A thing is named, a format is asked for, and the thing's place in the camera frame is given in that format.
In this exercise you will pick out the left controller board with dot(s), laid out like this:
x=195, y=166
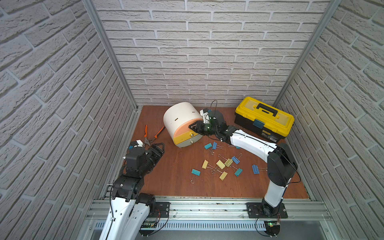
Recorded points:
x=148, y=227

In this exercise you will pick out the yellow binder clip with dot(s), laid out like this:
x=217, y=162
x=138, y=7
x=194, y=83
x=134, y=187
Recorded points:
x=222, y=176
x=220, y=164
x=228, y=162
x=206, y=165

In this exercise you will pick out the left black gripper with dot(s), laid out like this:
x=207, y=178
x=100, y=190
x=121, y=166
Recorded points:
x=155, y=151

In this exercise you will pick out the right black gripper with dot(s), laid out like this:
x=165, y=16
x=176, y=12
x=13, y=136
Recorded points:
x=199, y=127

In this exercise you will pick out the yellow middle drawer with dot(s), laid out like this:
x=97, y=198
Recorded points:
x=187, y=139

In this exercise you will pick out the orange top drawer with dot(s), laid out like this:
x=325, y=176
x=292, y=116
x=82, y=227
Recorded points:
x=182, y=126

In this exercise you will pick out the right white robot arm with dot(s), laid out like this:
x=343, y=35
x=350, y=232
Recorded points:
x=281, y=164

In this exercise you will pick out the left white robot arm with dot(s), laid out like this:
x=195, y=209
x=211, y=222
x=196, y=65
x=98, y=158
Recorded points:
x=129, y=207

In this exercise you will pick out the white round drawer cabinet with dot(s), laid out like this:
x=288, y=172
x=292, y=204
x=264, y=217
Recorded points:
x=185, y=111

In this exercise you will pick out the right controller board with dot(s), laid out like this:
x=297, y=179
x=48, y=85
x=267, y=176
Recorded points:
x=272, y=229

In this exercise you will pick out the yellow black toolbox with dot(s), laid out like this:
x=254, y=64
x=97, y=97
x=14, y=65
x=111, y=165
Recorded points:
x=264, y=120

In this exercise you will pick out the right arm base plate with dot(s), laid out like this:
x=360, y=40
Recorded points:
x=263, y=210

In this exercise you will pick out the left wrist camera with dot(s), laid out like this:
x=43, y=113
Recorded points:
x=137, y=143

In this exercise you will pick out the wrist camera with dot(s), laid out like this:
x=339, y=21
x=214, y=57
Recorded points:
x=137, y=143
x=209, y=116

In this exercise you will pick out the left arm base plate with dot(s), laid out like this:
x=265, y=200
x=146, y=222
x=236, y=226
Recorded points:
x=159, y=209

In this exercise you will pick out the controller board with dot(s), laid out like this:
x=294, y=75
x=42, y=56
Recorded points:
x=148, y=227
x=272, y=229

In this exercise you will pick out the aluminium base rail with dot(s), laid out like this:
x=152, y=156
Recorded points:
x=240, y=209

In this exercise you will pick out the blue binder clip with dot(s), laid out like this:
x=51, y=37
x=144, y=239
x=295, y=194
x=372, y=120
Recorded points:
x=257, y=170
x=236, y=159
x=216, y=146

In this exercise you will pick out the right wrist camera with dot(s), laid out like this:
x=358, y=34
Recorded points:
x=209, y=116

